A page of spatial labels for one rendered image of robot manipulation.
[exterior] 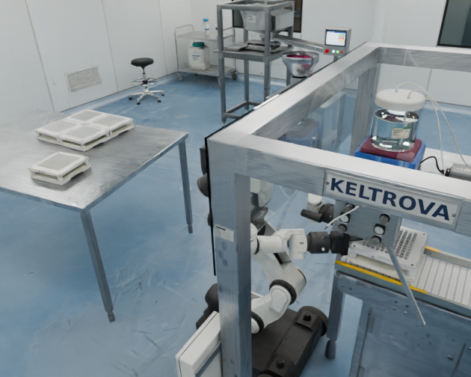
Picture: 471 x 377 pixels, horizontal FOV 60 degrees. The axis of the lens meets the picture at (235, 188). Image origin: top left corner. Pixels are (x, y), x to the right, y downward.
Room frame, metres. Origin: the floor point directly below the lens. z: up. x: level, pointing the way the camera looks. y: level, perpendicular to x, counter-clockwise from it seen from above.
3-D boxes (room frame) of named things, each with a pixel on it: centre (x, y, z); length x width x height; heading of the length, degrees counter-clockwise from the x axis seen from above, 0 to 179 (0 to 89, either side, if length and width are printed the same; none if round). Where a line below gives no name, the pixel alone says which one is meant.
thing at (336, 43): (3.99, -0.99, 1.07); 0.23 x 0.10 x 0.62; 55
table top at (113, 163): (2.60, 1.25, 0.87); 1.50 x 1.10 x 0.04; 65
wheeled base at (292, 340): (1.60, -0.09, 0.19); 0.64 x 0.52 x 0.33; 57
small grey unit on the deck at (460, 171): (1.13, -0.72, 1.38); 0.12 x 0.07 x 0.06; 57
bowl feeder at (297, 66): (4.06, -0.73, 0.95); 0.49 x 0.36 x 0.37; 55
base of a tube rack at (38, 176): (2.20, 1.06, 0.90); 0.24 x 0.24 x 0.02; 65
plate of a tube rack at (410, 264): (1.27, -0.60, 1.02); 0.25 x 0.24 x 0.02; 147
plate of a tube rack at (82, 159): (2.20, 1.06, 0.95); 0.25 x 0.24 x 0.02; 155
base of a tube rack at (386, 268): (1.27, -0.60, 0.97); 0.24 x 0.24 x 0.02; 57
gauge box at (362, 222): (1.21, -0.47, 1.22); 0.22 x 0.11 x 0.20; 57
